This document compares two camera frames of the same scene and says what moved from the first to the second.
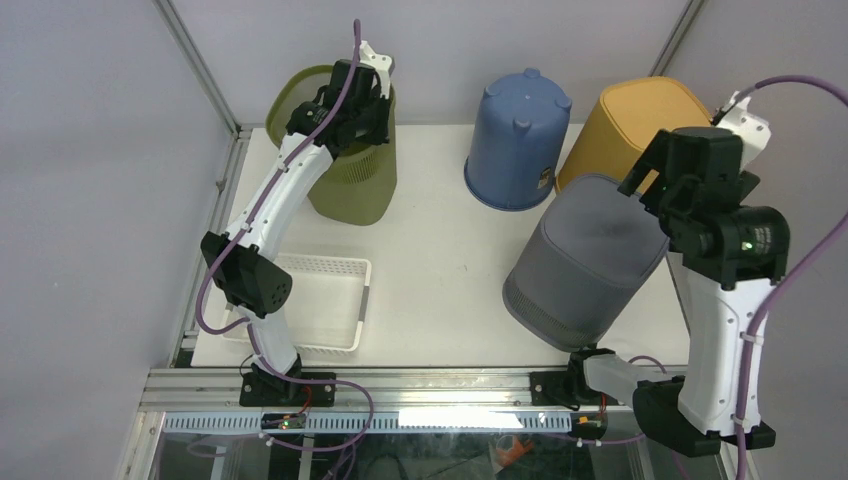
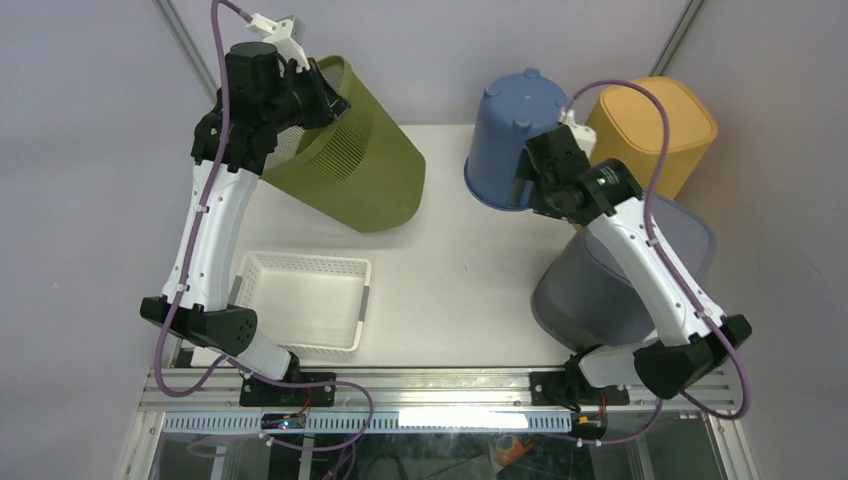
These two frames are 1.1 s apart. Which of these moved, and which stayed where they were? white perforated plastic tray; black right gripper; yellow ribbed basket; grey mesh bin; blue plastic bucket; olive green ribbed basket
Moved: olive green ribbed basket; grey mesh bin; black right gripper
Stayed: blue plastic bucket; white perforated plastic tray; yellow ribbed basket
